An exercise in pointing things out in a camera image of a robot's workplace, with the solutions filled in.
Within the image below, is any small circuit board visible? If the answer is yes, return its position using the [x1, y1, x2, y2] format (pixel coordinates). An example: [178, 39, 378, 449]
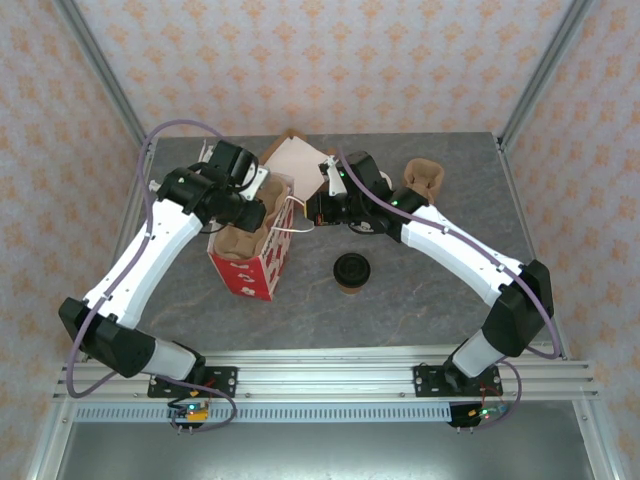
[467, 405, 509, 421]
[168, 399, 211, 426]

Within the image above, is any slotted grey cable duct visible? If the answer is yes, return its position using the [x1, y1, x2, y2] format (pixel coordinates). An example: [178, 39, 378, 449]
[74, 404, 454, 425]

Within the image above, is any brown cardboard box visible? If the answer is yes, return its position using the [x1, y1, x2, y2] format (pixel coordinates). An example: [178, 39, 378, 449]
[262, 128, 344, 201]

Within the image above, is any black mount plate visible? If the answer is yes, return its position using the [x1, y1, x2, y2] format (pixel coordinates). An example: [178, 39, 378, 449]
[413, 364, 501, 400]
[147, 366, 239, 400]

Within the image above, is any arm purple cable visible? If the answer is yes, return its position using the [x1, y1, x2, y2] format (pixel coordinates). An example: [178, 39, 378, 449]
[337, 147, 561, 431]
[64, 118, 226, 400]

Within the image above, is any white napkin stack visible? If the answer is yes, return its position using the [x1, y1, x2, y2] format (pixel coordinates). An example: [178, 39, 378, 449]
[264, 137, 326, 199]

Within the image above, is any red white printed paper bag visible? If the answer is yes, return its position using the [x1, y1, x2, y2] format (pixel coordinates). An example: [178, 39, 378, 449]
[207, 172, 317, 303]

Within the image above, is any right small circuit board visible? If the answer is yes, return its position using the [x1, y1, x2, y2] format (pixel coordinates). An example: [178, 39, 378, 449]
[467, 405, 509, 421]

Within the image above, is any aluminium frame post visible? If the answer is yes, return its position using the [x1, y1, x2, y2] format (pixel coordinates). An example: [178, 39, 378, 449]
[498, 0, 597, 149]
[572, 399, 626, 480]
[23, 399, 76, 480]
[53, 0, 151, 151]

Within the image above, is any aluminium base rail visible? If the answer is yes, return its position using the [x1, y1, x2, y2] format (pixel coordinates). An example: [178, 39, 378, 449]
[52, 343, 599, 402]

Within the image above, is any left small circuit board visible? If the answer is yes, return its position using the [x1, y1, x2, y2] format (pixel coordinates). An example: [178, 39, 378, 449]
[168, 399, 211, 426]

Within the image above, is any brown pulp cup carrier stack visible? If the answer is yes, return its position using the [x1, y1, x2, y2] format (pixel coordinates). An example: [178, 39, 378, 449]
[402, 158, 446, 206]

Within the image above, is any aluminium table edge rail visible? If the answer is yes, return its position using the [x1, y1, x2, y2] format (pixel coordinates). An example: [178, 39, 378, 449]
[494, 134, 572, 361]
[117, 137, 159, 251]

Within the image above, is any left black mount plate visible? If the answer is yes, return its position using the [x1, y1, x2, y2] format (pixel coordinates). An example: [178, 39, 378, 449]
[147, 366, 239, 400]

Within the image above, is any black cup lid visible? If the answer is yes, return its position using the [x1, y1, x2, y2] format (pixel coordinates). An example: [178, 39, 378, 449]
[333, 252, 373, 290]

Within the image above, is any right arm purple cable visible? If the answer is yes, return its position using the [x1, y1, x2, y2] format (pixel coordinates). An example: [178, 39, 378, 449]
[337, 147, 561, 431]

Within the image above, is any right black mount plate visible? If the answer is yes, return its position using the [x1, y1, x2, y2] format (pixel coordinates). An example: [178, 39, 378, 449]
[413, 364, 501, 400]

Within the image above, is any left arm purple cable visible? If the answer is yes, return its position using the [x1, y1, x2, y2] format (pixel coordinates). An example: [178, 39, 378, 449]
[64, 118, 226, 400]

